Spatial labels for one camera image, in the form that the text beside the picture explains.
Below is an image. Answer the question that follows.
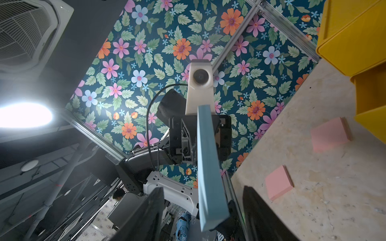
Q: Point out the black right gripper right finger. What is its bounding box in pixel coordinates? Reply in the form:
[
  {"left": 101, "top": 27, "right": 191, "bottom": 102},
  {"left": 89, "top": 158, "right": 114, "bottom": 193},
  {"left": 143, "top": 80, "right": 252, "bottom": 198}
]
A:
[{"left": 242, "top": 186, "right": 298, "bottom": 241}]

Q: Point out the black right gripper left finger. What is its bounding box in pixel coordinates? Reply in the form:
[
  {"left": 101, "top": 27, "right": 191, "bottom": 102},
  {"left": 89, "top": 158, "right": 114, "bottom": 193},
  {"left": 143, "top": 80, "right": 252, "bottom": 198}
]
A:
[{"left": 111, "top": 187, "right": 164, "bottom": 241}]

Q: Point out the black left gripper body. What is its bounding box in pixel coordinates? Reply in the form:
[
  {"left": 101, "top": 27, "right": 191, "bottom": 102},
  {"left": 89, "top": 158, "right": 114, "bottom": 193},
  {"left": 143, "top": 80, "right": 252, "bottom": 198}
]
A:
[{"left": 168, "top": 115, "right": 232, "bottom": 165}]

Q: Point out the blue sticky note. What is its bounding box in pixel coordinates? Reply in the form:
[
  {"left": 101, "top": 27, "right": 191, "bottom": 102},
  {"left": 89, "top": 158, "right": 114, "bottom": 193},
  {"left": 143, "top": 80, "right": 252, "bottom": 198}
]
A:
[{"left": 197, "top": 105, "right": 230, "bottom": 232}]

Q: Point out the pink sticky note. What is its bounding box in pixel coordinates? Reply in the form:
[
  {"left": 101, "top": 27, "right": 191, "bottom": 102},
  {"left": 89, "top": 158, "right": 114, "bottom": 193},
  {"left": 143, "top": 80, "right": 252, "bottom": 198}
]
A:
[
  {"left": 265, "top": 165, "right": 294, "bottom": 201},
  {"left": 311, "top": 117, "right": 352, "bottom": 153}
]

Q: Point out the yellow drawer cabinet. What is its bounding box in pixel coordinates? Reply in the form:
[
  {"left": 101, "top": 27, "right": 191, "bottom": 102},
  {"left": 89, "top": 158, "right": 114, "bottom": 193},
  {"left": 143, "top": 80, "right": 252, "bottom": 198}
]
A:
[{"left": 316, "top": 1, "right": 386, "bottom": 142}]

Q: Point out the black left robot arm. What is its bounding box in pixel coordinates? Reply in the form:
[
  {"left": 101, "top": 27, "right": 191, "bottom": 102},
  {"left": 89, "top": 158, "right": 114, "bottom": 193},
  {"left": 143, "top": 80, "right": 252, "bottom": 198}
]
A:
[{"left": 116, "top": 89, "right": 232, "bottom": 222}]

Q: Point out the bright ceiling lamp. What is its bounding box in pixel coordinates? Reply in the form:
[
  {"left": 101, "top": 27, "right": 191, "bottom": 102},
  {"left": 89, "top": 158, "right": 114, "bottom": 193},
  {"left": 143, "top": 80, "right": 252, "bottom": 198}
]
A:
[{"left": 1, "top": 102, "right": 53, "bottom": 129}]

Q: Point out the ceiling air vent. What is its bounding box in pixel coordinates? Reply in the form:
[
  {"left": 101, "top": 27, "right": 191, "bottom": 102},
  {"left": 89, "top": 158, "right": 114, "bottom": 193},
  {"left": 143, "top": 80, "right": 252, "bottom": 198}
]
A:
[{"left": 1, "top": 1, "right": 74, "bottom": 78}]

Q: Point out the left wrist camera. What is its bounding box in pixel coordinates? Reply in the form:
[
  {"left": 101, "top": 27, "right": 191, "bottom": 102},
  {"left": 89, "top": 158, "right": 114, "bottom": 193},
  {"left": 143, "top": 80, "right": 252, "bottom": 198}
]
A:
[{"left": 185, "top": 59, "right": 216, "bottom": 115}]

